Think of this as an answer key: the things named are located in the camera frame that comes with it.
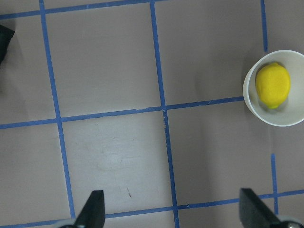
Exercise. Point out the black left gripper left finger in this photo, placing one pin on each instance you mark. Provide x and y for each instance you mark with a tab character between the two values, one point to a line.
93	213

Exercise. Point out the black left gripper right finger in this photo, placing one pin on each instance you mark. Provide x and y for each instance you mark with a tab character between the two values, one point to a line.
254	213

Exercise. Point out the cream bowl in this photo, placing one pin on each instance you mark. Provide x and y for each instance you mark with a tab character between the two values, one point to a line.
289	113

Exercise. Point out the yellow lemon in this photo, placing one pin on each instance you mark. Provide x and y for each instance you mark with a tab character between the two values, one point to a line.
273	85

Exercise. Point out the black dish rack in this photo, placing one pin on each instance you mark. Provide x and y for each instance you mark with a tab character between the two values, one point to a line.
6	34

